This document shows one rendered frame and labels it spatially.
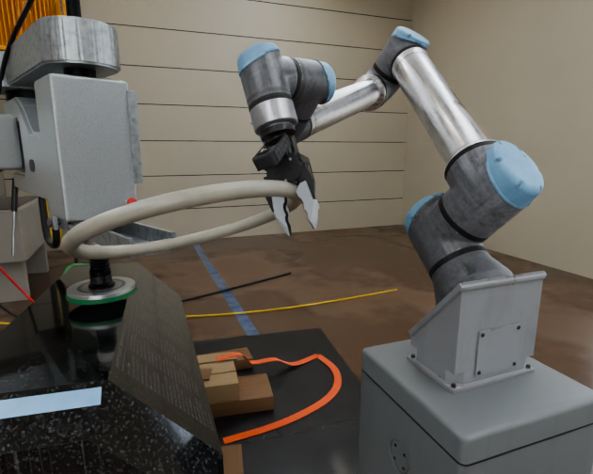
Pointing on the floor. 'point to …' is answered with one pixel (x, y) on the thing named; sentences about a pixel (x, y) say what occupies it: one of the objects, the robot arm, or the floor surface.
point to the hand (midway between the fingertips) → (299, 226)
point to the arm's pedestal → (472, 421)
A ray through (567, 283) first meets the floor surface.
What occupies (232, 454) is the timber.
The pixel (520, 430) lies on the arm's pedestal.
